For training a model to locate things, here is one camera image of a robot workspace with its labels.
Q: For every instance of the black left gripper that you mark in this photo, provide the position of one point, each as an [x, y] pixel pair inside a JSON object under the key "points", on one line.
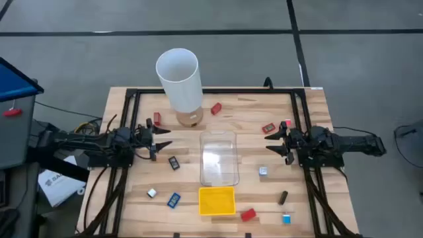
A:
{"points": [[145, 137]]}

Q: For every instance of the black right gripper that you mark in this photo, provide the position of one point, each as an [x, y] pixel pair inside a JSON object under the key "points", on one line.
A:
{"points": [[292, 140]]}

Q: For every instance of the small red sharpener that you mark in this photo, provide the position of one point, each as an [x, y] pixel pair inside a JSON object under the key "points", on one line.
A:
{"points": [[157, 119], [216, 108]]}

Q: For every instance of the small pink-red sharpener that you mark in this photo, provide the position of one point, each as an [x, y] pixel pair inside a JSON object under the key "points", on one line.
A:
{"points": [[287, 123]]}

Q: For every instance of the small black digital clock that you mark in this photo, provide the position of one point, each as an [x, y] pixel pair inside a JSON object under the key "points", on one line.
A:
{"points": [[174, 162]]}

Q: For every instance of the small silver-white cube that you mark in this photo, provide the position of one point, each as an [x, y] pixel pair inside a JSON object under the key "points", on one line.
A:
{"points": [[151, 193], [263, 171]]}

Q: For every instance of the small blue-white sharpener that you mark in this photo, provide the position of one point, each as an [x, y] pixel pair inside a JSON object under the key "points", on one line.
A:
{"points": [[286, 219]]}

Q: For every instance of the red rectangular block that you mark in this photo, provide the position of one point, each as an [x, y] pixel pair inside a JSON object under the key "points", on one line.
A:
{"points": [[248, 215]]}

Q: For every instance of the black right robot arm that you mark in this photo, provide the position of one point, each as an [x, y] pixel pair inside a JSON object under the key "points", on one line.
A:
{"points": [[350, 143]]}

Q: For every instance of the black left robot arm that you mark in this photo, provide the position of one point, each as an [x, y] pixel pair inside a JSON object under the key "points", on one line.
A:
{"points": [[99, 142]]}

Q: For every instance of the small red digital clock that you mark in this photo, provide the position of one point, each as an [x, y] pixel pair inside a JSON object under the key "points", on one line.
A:
{"points": [[268, 128]]}

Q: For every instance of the small black block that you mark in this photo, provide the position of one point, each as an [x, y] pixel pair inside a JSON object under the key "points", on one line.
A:
{"points": [[283, 197]]}

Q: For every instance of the white lamp with wooden base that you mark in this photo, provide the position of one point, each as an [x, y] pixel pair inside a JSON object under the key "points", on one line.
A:
{"points": [[181, 86]]}

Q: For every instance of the clear plastic container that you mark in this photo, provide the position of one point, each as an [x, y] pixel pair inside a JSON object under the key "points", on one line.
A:
{"points": [[218, 155]]}

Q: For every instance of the small blue digital clock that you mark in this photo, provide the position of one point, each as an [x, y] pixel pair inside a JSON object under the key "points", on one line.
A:
{"points": [[174, 200]]}

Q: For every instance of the yellow plastic basket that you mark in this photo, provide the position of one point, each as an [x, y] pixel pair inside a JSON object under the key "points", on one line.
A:
{"points": [[216, 201]]}

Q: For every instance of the white printed paper bag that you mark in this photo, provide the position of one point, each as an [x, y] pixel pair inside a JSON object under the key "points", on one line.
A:
{"points": [[59, 188]]}

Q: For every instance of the grey cabinet with blue top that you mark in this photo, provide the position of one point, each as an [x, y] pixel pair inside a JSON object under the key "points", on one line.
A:
{"points": [[16, 139]]}

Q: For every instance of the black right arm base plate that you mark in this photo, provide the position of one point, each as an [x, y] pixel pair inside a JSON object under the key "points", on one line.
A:
{"points": [[325, 162]]}

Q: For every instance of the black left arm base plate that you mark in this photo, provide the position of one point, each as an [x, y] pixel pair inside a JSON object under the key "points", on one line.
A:
{"points": [[110, 162]]}

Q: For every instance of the black aluminium table frame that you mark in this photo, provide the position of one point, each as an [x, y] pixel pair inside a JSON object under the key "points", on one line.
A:
{"points": [[231, 90]]}

